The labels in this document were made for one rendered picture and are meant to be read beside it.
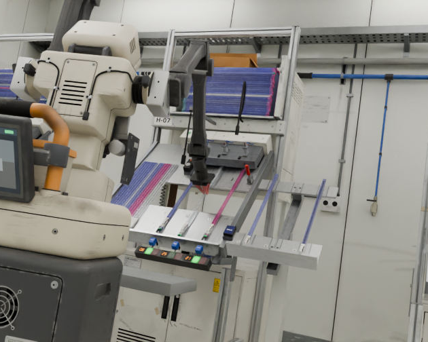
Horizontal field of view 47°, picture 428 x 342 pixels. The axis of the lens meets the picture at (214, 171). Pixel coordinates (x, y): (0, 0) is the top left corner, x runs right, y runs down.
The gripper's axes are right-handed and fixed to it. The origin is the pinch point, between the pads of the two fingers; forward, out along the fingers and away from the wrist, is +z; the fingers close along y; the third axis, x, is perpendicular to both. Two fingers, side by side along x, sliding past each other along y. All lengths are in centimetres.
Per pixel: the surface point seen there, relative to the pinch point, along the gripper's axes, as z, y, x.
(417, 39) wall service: 13, -78, -219
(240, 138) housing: -6.5, -4.6, -37.7
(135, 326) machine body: 56, 31, 42
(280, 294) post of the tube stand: 20, -44, 34
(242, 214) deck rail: 2.2, -21.4, 8.9
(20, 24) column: -13, 295, -210
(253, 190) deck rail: 1.0, -21.4, -6.7
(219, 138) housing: -6.5, 6.3, -36.3
